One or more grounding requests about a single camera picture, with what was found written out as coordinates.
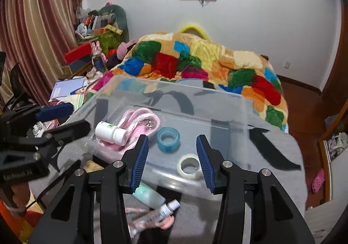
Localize blue notebook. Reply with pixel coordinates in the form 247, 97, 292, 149
50, 78, 85, 102

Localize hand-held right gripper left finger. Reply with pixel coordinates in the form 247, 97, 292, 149
28, 134, 150, 244

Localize clear plastic storage box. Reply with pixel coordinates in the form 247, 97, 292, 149
67, 75, 274, 197

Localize white ointment tube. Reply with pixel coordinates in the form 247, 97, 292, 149
128, 200, 181, 237

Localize pink cloth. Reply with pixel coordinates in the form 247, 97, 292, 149
116, 40, 140, 60

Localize white pill bottle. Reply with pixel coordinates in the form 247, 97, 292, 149
95, 121, 129, 147

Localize dark green chair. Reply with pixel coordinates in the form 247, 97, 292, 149
99, 4, 129, 42

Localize grey mat with black marks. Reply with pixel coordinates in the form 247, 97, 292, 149
27, 124, 309, 244

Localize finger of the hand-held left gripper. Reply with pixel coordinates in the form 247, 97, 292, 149
16, 103, 74, 123
27, 119, 91, 150

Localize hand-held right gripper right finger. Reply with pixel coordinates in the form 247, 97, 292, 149
196, 134, 316, 244

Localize striped curtain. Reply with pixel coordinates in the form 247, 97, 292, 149
0, 0, 87, 114

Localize person's left hand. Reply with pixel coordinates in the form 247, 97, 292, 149
0, 183, 31, 218

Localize green bag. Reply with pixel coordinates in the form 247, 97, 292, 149
79, 30, 122, 54

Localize blue tape roll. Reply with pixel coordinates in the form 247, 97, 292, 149
156, 128, 181, 153

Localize dark blue bottle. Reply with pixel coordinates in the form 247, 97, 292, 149
92, 55, 106, 73

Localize pink braided rope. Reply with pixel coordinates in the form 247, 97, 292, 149
94, 107, 163, 152

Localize colourful patchwork blanket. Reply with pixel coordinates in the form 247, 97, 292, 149
87, 32, 289, 133

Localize pink slipper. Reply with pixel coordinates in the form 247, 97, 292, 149
311, 168, 326, 193

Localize mint green tube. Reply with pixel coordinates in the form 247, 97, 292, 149
133, 181, 166, 209

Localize white tape roll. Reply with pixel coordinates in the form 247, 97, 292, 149
177, 153, 203, 179

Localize white shoes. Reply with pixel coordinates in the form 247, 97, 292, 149
328, 132, 348, 158

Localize red box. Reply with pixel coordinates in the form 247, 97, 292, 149
64, 43, 93, 64

